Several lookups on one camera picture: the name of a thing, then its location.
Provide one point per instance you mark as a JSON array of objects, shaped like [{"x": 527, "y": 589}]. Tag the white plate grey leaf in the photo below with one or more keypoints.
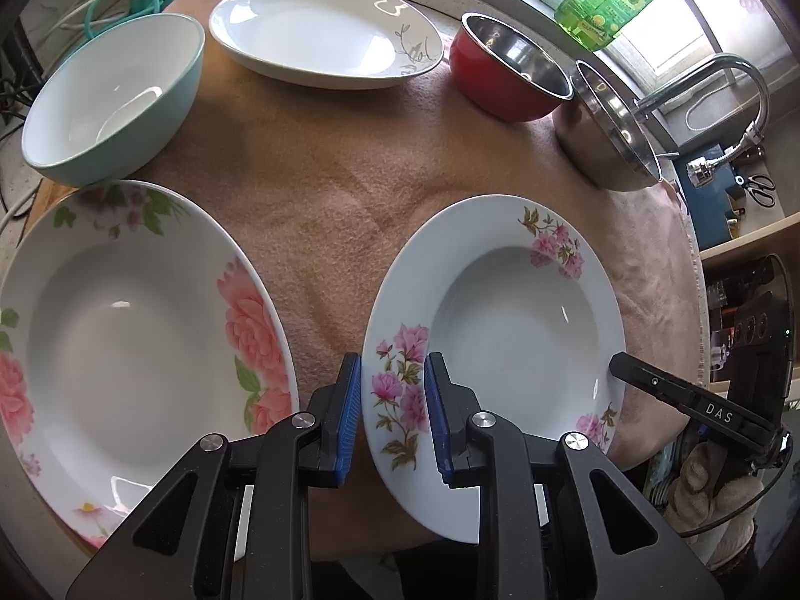
[{"x": 341, "y": 45}]

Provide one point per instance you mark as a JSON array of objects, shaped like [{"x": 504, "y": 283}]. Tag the large peony flower plate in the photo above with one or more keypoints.
[{"x": 132, "y": 325}]

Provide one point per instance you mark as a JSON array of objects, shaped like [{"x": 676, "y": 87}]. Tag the green dish soap bottle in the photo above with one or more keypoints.
[{"x": 595, "y": 24}]

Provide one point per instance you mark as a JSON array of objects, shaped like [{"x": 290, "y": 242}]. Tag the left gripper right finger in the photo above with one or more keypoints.
[{"x": 557, "y": 519}]

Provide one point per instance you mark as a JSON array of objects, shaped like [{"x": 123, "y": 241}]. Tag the wooden shelf unit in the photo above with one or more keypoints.
[{"x": 780, "y": 238}]

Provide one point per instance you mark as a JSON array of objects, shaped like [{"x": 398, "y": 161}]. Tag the large stainless steel bowl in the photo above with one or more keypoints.
[{"x": 600, "y": 135}]

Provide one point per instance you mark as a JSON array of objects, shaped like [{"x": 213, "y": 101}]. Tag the blue knife block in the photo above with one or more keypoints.
[{"x": 708, "y": 205}]

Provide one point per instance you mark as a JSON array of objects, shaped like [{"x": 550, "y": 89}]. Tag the teal ceramic bowl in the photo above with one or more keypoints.
[{"x": 116, "y": 102}]

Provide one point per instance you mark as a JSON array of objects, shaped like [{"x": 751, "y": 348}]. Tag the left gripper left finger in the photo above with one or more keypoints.
[{"x": 180, "y": 540}]

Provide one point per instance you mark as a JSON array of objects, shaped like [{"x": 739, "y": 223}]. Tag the black scissors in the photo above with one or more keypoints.
[{"x": 761, "y": 188}]

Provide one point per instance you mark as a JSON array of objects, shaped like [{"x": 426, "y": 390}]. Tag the red steel bowl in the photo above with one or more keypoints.
[{"x": 504, "y": 72}]

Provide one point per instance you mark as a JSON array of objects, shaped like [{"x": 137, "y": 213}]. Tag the pink towel mat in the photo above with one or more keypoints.
[{"x": 321, "y": 189}]

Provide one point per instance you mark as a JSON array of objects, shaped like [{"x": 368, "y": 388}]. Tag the gloved right hand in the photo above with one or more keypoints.
[{"x": 694, "y": 503}]

